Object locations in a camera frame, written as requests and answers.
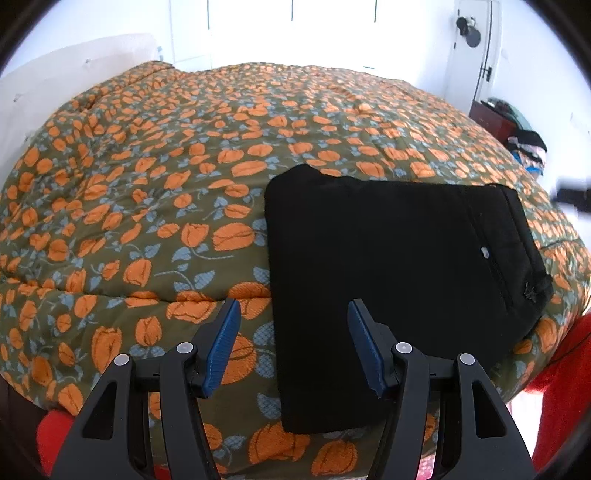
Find white door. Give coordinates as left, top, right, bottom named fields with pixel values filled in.
left=444, top=1, right=502, bottom=114

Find red fuzzy garment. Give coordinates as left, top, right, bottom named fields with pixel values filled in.
left=36, top=314, right=590, bottom=475

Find dark red wooden dresser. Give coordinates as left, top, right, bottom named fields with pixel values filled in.
left=469, top=101, right=518, bottom=143

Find black pants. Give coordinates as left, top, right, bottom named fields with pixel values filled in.
left=264, top=165, right=553, bottom=434

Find pile of clothes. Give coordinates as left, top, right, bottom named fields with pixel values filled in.
left=505, top=129, right=547, bottom=179

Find patterned pink rug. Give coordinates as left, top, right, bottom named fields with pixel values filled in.
left=416, top=454, right=438, bottom=480

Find orange floral bed comforter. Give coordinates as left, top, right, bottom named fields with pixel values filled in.
left=1, top=61, right=590, bottom=479

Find black object on door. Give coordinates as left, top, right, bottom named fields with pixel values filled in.
left=456, top=16, right=482, bottom=48

